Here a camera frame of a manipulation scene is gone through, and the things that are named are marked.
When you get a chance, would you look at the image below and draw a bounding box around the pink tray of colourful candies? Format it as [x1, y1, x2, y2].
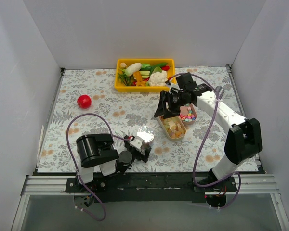
[179, 104, 197, 125]

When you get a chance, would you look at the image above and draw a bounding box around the silver metal jar lid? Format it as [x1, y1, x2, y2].
[137, 126, 155, 140]

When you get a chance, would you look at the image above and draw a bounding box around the beige tray of orange candies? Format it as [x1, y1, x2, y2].
[157, 116, 186, 141]

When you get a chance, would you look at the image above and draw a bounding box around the silver metal scoop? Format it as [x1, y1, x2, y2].
[215, 86, 224, 100]

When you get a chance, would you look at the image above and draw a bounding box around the clear glass jar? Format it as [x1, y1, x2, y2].
[141, 138, 154, 149]

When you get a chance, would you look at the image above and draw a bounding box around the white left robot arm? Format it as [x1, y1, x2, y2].
[76, 133, 152, 193]

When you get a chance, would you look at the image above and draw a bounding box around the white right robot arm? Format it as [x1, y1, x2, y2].
[154, 72, 263, 191]

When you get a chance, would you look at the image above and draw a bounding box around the white cauliflower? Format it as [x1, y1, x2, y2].
[148, 70, 168, 86]

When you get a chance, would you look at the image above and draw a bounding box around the green cucumber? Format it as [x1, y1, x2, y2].
[151, 62, 167, 70]

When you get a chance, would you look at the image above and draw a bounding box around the yellow plastic bin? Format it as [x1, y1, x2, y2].
[114, 58, 175, 93]

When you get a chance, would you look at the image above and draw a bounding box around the white radish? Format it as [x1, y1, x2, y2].
[125, 63, 142, 77]

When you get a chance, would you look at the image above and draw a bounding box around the red apple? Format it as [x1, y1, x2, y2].
[77, 95, 92, 109]

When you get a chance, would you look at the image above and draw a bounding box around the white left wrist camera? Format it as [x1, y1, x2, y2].
[130, 136, 144, 151]

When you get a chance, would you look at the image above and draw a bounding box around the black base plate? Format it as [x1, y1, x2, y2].
[65, 172, 237, 203]

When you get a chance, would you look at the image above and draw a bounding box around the aluminium frame rail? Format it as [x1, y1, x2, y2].
[23, 174, 280, 195]

